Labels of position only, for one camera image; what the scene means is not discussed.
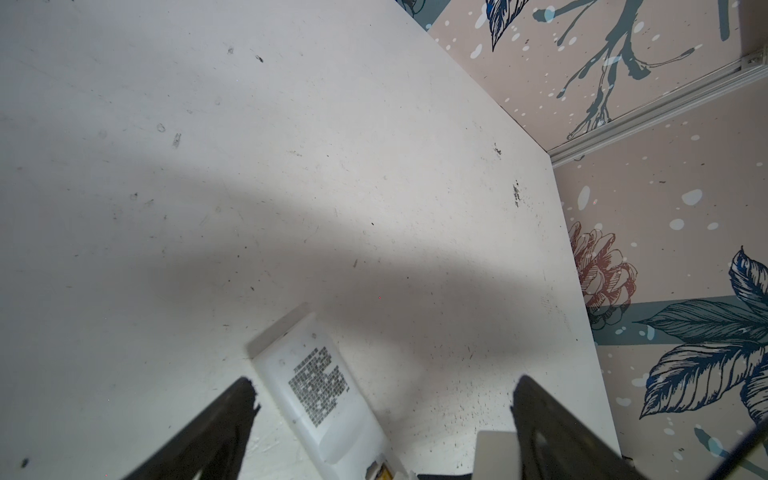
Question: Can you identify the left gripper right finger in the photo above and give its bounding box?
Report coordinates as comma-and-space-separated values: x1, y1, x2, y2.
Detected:
511, 375, 643, 479

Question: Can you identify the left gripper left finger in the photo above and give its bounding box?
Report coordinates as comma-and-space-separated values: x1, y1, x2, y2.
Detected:
127, 377, 260, 479

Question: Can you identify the white remote control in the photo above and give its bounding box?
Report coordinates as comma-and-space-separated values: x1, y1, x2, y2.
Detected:
247, 304, 415, 479

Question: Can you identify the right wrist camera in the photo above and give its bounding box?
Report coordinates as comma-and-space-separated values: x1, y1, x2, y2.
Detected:
472, 431, 522, 480

